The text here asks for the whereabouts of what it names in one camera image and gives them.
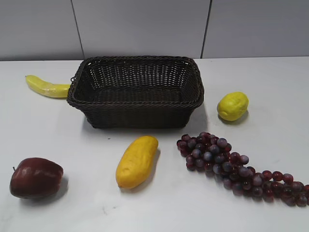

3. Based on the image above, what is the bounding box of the dark brown wicker basket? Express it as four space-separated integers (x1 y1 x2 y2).
67 56 204 129

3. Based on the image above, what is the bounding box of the yellow banana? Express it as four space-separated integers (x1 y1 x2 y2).
26 75 70 99

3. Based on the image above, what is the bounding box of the dark red apple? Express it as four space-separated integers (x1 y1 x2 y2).
9 158 63 199

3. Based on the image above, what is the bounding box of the orange-yellow mango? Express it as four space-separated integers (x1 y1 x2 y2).
115 136 158 189

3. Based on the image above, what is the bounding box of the purple grape bunch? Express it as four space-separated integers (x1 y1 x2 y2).
176 131 309 207

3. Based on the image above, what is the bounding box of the yellow lemon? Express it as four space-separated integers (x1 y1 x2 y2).
217 92 249 121

